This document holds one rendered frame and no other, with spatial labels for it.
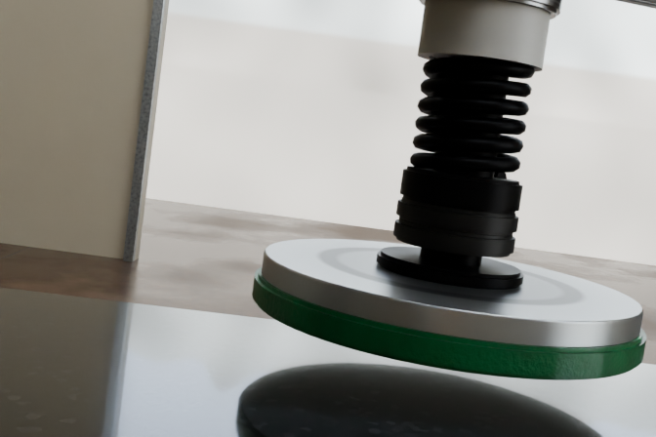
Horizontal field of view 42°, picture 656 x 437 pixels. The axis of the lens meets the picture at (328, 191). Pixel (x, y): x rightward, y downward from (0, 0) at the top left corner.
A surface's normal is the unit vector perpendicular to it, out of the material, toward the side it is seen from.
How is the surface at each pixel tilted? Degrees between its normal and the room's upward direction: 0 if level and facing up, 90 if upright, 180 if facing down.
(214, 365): 0
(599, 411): 0
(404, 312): 90
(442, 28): 90
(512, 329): 90
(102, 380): 0
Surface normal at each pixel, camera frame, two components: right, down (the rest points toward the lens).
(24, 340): 0.14, -0.99
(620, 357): 0.68, 0.15
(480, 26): -0.25, 0.04
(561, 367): 0.39, 0.12
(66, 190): 0.00, 0.07
